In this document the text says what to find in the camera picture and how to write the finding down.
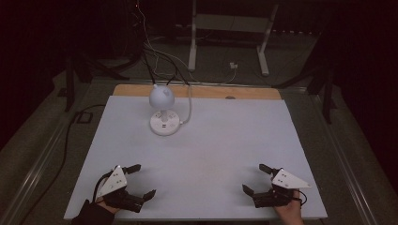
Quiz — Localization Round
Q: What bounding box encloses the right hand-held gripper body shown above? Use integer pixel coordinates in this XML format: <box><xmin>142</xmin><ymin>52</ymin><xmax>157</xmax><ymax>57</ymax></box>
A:
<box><xmin>253</xmin><ymin>168</ymin><xmax>313</xmax><ymax>209</ymax></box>

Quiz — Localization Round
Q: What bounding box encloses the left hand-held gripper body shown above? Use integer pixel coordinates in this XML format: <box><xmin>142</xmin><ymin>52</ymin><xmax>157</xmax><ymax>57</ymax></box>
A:
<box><xmin>95</xmin><ymin>164</ymin><xmax>146</xmax><ymax>214</ymax></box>

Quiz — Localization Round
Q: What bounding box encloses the person's right hand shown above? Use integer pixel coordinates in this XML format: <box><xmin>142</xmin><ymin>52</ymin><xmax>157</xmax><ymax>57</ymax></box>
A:
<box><xmin>273</xmin><ymin>190</ymin><xmax>305</xmax><ymax>225</ymax></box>

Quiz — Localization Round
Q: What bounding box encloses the person's left hand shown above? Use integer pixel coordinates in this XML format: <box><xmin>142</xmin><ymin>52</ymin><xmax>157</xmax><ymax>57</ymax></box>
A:
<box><xmin>95</xmin><ymin>200</ymin><xmax>122</xmax><ymax>217</ymax></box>

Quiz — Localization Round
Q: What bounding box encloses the white table mat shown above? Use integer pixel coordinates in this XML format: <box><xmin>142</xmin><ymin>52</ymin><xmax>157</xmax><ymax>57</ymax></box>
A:
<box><xmin>63</xmin><ymin>95</ymin><xmax>329</xmax><ymax>221</ymax></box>

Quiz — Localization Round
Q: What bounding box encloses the white desk lamp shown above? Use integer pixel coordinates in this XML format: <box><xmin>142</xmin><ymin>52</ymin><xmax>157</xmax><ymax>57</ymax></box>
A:
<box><xmin>148</xmin><ymin>83</ymin><xmax>182</xmax><ymax>137</ymax></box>

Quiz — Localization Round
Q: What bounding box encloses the black tripod stand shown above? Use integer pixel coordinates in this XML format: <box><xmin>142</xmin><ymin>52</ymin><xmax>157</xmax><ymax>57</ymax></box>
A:
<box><xmin>63</xmin><ymin>51</ymin><xmax>143</xmax><ymax>113</ymax></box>
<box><xmin>271</xmin><ymin>57</ymin><xmax>338</xmax><ymax>125</ymax></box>

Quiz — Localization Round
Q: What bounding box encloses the white metal stand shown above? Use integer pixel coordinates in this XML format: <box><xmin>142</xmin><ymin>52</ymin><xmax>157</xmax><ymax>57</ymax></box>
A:
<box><xmin>187</xmin><ymin>0</ymin><xmax>280</xmax><ymax>77</ymax></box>

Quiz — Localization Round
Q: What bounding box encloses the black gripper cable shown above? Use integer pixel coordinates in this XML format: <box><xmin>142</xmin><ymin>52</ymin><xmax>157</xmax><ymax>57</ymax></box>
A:
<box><xmin>292</xmin><ymin>188</ymin><xmax>309</xmax><ymax>207</ymax></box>
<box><xmin>92</xmin><ymin>171</ymin><xmax>115</xmax><ymax>203</ymax></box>

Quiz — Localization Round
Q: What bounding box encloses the black floor cable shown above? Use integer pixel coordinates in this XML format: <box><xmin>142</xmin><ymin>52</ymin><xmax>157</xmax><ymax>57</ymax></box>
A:
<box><xmin>18</xmin><ymin>103</ymin><xmax>107</xmax><ymax>225</ymax></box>

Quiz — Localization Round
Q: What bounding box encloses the black square frame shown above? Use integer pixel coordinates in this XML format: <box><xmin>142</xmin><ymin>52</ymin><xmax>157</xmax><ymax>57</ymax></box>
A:
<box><xmin>76</xmin><ymin>111</ymin><xmax>94</xmax><ymax>125</ymax></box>

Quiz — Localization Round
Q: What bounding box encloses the metal floor rail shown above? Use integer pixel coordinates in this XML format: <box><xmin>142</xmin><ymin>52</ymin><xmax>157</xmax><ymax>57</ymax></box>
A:
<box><xmin>0</xmin><ymin>120</ymin><xmax>78</xmax><ymax>225</ymax></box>
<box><xmin>311</xmin><ymin>93</ymin><xmax>381</xmax><ymax>225</ymax></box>

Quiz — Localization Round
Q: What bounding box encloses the white lamp cable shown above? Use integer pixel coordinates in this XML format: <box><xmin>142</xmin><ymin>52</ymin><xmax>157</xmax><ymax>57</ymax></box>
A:
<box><xmin>178</xmin><ymin>83</ymin><xmax>193</xmax><ymax>126</ymax></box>

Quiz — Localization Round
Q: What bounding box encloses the thin white cable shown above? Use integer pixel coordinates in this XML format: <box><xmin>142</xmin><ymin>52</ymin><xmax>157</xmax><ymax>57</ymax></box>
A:
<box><xmin>136</xmin><ymin>0</ymin><xmax>238</xmax><ymax>86</ymax></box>

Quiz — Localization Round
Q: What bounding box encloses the bundle of black cables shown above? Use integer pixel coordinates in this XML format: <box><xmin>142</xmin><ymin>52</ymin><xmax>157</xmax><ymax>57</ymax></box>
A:
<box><xmin>142</xmin><ymin>46</ymin><xmax>191</xmax><ymax>87</ymax></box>

